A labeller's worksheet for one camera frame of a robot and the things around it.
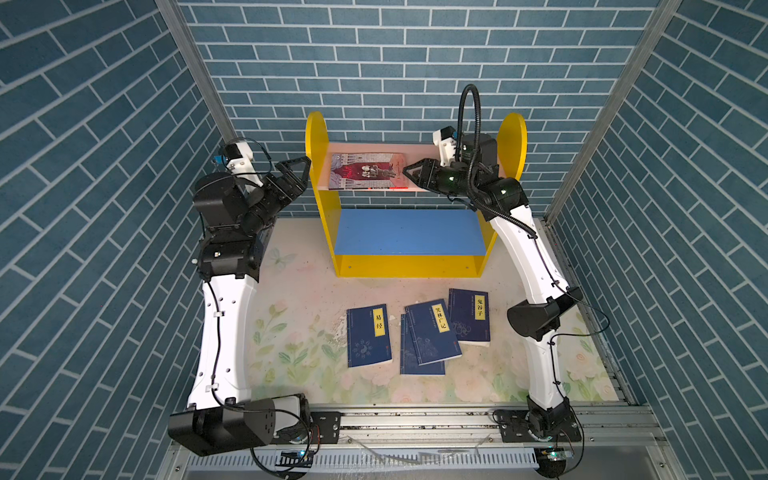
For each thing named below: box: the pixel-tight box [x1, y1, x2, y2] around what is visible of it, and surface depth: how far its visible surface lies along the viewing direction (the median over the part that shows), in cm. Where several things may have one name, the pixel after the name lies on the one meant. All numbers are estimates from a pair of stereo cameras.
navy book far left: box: [346, 304, 392, 368], surface depth 91 cm
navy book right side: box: [448, 288, 490, 347], surface depth 95 cm
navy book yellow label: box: [404, 298, 462, 366], surface depth 90 cm
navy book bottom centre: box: [400, 313, 445, 375], surface depth 86 cm
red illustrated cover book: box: [328, 153, 408, 190], surface depth 77 cm
